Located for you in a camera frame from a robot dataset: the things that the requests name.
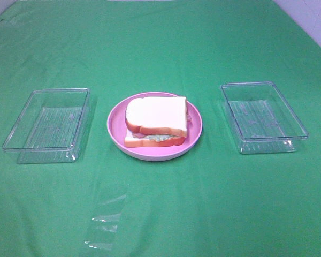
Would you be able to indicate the green lettuce leaf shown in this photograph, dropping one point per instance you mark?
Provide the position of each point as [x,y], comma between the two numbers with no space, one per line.
[159,137]

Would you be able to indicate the white bread slice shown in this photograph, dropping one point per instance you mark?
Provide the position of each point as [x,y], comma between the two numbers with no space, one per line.
[130,141]

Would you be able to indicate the bacon strip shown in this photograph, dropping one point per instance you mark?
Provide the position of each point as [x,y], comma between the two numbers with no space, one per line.
[189,118]
[138,135]

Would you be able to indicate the green tablecloth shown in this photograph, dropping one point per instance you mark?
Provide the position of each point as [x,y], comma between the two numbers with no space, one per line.
[213,201]

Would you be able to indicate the clear plastic right tray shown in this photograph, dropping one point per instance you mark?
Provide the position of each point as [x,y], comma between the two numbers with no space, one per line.
[260,118]

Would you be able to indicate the clear plastic tray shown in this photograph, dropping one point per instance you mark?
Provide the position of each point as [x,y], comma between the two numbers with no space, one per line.
[52,127]
[260,118]

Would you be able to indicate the clear plastic left tray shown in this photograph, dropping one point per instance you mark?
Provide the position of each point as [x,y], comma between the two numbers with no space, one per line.
[52,127]

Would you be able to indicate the clear plastic wrap sheet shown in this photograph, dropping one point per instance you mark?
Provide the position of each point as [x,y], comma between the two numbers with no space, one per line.
[104,221]

